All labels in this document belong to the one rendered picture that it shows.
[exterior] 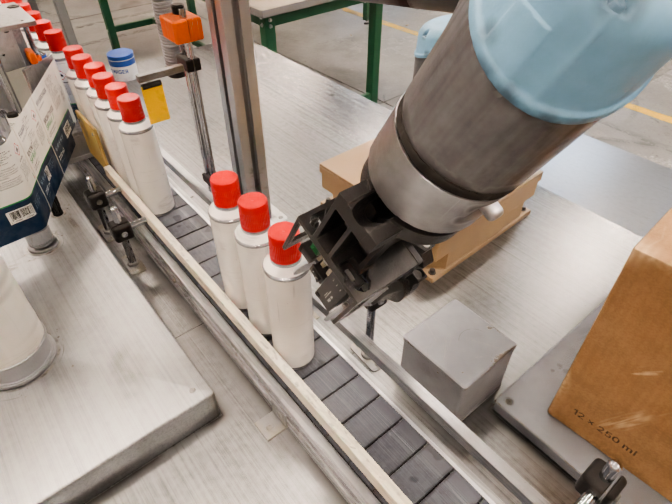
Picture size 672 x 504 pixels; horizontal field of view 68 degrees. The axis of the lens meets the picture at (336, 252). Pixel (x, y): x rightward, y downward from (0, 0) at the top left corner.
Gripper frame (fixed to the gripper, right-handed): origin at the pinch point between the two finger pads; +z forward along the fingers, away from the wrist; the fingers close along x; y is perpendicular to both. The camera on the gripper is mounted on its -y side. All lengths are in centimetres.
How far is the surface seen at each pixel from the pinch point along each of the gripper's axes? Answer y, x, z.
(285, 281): 3.0, -3.8, 5.4
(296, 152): -33, -37, 48
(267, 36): -97, -125, 119
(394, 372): -1.9, 10.2, 6.3
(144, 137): 1.3, -38.1, 25.8
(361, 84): -198, -135, 203
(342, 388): 0.2, 9.0, 16.3
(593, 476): -7.4, 26.5, -3.7
